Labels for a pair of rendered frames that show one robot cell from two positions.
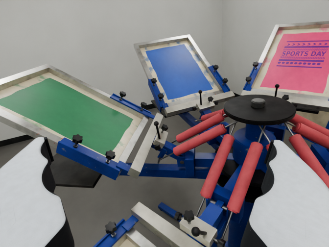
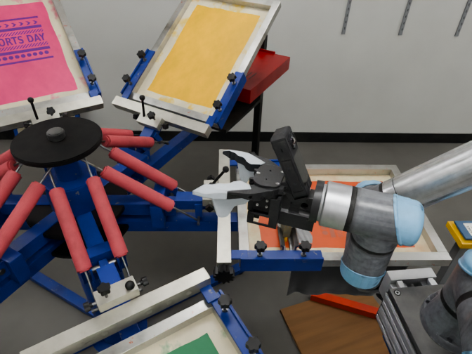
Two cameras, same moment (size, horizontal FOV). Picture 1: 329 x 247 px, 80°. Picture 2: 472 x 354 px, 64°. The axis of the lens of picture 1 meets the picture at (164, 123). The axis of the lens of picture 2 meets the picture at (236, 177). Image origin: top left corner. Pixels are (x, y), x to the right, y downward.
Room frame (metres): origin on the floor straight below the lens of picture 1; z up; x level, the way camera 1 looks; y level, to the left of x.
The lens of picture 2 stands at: (-0.06, 0.50, 2.07)
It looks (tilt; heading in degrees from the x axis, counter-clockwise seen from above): 39 degrees down; 284
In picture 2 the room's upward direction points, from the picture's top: 2 degrees clockwise
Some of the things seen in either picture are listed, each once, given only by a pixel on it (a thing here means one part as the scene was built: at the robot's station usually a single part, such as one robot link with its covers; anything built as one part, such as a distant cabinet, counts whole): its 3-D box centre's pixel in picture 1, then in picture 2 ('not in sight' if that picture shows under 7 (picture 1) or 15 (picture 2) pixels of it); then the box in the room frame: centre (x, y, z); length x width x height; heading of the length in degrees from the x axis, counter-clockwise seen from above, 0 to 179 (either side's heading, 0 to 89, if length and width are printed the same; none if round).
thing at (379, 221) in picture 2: not in sight; (381, 217); (-0.19, 0.02, 1.65); 0.11 x 0.08 x 0.09; 177
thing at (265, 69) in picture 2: not in sight; (240, 71); (0.50, -1.83, 1.06); 0.61 x 0.46 x 0.12; 76
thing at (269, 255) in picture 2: not in sight; (280, 259); (-0.02, -0.41, 0.97); 0.30 x 0.05 x 0.07; 16
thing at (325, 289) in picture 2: not in sight; (342, 272); (-0.28, -0.58, 0.77); 0.46 x 0.09 x 0.36; 16
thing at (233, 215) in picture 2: not in sight; (227, 221); (0.24, -0.62, 0.89); 1.24 x 0.06 x 0.06; 16
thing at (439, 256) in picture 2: not in sight; (329, 208); (-0.17, -0.74, 0.97); 0.79 x 0.58 x 0.04; 16
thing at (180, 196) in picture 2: not in sight; (197, 200); (0.37, -0.59, 1.02); 0.17 x 0.06 x 0.05; 16
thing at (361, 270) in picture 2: not in sight; (366, 249); (-0.19, 0.01, 1.56); 0.11 x 0.08 x 0.11; 87
